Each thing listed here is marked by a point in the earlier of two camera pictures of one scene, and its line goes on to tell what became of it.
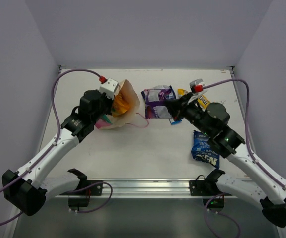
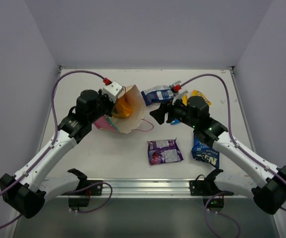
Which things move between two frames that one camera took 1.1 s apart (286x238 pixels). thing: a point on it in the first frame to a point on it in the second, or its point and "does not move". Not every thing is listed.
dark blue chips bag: (203, 149) does not move
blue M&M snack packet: (173, 122) does not move
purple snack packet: (155, 107) to (163, 151)
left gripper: (108, 106) does not move
